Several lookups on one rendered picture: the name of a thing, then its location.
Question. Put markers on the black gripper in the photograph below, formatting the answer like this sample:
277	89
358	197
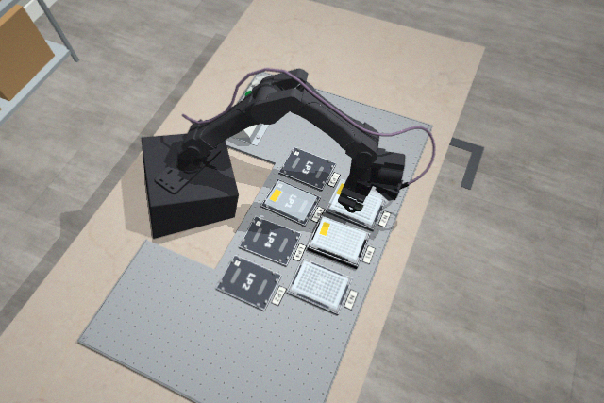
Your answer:
347	191

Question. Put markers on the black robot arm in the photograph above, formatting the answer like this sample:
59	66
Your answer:
268	102

